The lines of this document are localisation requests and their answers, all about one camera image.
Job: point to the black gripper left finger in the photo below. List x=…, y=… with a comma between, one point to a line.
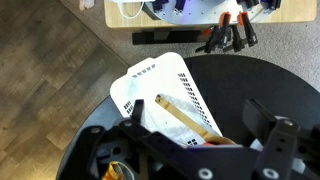
x=137, y=110

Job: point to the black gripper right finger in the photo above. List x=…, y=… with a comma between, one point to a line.
x=258, y=115

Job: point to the white plastic basket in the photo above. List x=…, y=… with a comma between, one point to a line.
x=156, y=80

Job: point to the black platform foot bar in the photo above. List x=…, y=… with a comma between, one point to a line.
x=160, y=37

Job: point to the orange black spring clamp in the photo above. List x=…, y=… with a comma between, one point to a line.
x=224, y=30
x=210, y=40
x=248, y=30

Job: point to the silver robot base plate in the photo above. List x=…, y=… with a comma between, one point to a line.
x=200, y=15

